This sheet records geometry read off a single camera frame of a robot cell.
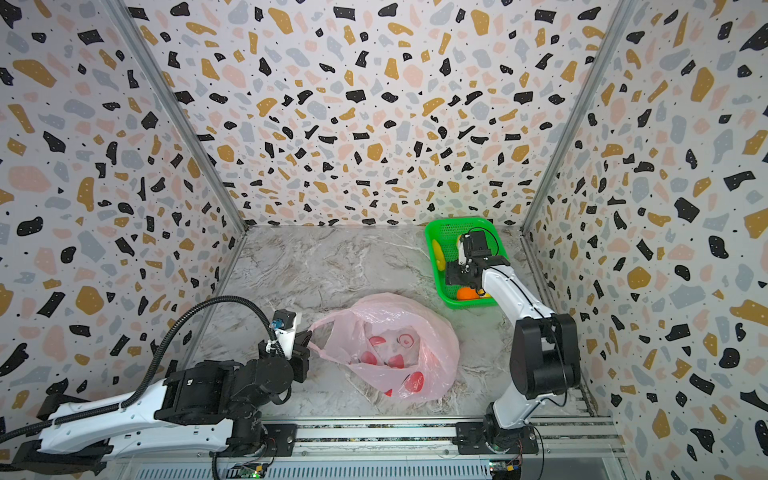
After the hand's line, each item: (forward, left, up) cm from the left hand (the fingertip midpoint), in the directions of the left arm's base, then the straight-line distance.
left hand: (314, 336), depth 65 cm
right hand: (+27, -35, -11) cm, 46 cm away
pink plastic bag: (+8, -20, -25) cm, 33 cm away
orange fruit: (+23, -41, -20) cm, 51 cm away
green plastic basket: (+55, -39, -26) cm, 72 cm away
